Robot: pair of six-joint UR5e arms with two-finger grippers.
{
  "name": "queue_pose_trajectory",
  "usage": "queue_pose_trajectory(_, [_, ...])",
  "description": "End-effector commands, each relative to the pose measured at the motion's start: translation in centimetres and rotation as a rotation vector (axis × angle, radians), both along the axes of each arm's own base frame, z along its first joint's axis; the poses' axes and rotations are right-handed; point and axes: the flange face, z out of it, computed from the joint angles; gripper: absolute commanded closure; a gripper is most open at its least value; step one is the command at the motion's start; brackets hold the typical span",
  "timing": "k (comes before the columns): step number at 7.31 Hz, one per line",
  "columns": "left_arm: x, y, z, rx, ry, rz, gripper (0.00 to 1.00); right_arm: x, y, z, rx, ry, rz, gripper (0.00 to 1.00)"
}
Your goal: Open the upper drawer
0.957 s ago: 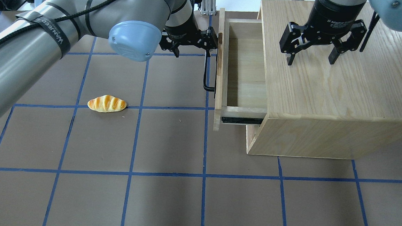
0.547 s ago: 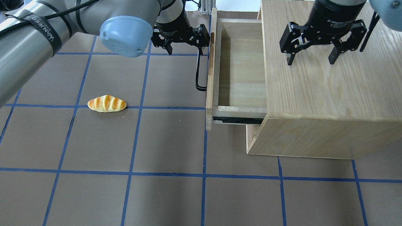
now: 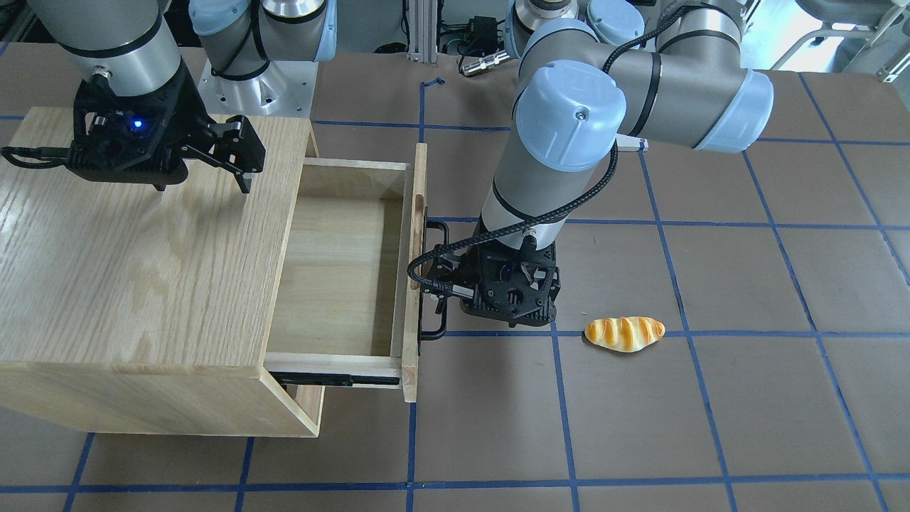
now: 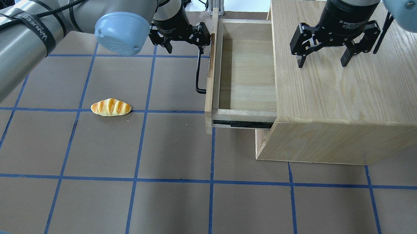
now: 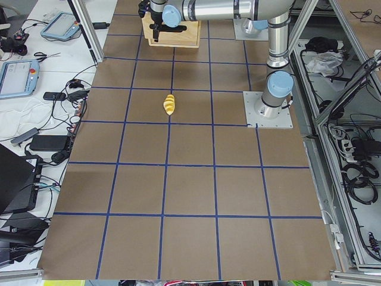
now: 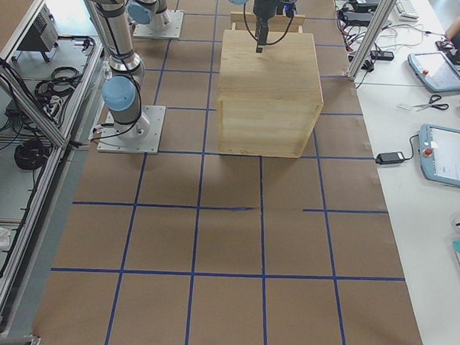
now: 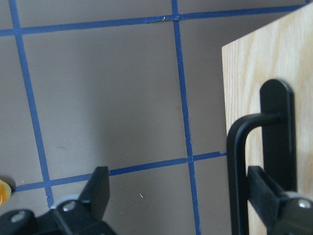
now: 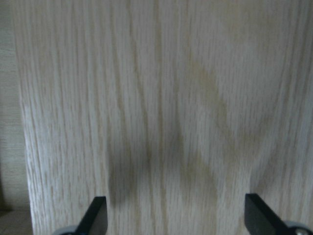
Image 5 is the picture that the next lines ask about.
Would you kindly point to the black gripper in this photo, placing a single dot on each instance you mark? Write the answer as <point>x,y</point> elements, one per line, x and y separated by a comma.
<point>155,15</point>

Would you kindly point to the wooden drawer cabinet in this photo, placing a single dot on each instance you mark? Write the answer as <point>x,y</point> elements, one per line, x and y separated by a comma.
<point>190,38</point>

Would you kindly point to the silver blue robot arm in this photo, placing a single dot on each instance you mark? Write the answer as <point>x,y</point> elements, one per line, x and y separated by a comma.
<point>170,16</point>

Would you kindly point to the blue teach pendant upper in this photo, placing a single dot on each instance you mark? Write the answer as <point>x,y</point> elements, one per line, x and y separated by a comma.
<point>62,27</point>

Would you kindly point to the blue teach pendant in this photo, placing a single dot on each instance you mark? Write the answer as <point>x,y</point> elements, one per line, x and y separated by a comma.
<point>62,27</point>
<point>19,78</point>

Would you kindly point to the yellow toy croissant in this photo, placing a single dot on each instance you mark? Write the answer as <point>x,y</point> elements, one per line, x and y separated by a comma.
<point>169,104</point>

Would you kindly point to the black scissors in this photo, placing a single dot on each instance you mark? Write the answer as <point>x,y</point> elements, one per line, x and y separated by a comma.
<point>40,56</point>

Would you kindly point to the blue teach pendant lower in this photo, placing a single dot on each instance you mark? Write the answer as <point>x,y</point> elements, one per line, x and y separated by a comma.
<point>19,78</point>

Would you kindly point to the brown gridded table mat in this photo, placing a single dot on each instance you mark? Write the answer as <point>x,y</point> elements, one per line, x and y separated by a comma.
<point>192,196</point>

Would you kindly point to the grey usb hub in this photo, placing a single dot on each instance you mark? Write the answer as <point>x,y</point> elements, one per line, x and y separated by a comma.
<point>25,136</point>

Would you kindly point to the black power adapter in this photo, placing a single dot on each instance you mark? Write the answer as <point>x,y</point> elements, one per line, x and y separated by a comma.
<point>48,142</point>

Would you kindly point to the white crumpled cloth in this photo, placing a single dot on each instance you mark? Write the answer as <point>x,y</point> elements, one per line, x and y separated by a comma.
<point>326,63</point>

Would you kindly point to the black laptop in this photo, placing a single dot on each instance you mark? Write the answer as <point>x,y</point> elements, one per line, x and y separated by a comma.
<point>19,178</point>

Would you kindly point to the white power strip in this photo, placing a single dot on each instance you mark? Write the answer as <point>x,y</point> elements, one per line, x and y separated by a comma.
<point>348,150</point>

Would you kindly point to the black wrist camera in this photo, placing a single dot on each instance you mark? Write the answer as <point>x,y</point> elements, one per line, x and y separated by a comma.
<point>143,7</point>

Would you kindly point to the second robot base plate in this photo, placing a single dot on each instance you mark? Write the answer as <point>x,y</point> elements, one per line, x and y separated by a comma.
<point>249,30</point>

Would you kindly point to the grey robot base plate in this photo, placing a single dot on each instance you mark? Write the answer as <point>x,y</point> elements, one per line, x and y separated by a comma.
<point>259,115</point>

